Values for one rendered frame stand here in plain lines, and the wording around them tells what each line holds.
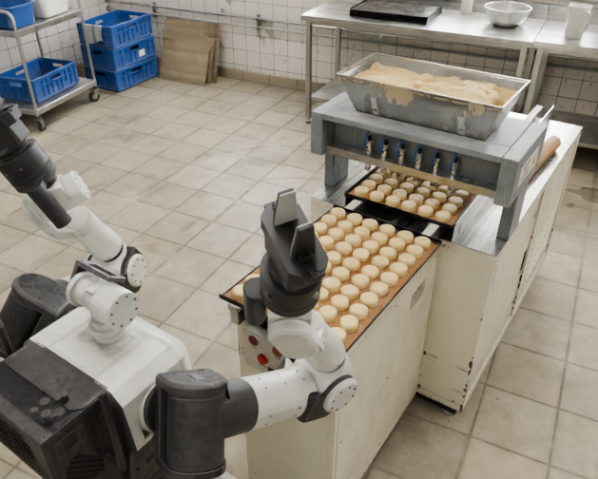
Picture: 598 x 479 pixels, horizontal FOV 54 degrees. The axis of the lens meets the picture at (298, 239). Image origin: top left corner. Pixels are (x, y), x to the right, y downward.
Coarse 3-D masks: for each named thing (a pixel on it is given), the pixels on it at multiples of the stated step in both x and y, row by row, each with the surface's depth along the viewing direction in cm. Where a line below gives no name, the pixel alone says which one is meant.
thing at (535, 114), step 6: (534, 108) 282; (540, 108) 282; (534, 114) 276; (540, 114) 286; (528, 120) 270; (534, 120) 279; (426, 228) 193; (432, 228) 193; (438, 228) 196; (444, 228) 202; (426, 234) 191; (432, 234) 191; (438, 234) 198
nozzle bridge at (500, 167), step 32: (320, 128) 206; (352, 128) 209; (384, 128) 192; (416, 128) 192; (512, 128) 192; (544, 128) 192; (384, 160) 202; (448, 160) 194; (480, 160) 187; (512, 160) 173; (480, 192) 187; (512, 192) 178; (512, 224) 196
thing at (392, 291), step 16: (336, 224) 195; (336, 240) 187; (352, 256) 180; (256, 272) 173; (352, 272) 173; (368, 288) 167; (320, 304) 161; (352, 304) 161; (384, 304) 161; (336, 320) 155; (368, 320) 155; (352, 336) 150
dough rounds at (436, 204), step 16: (384, 176) 222; (352, 192) 213; (368, 192) 211; (384, 192) 211; (400, 192) 209; (416, 192) 210; (432, 192) 213; (464, 192) 209; (400, 208) 204; (416, 208) 204; (432, 208) 200; (448, 208) 200; (464, 208) 204
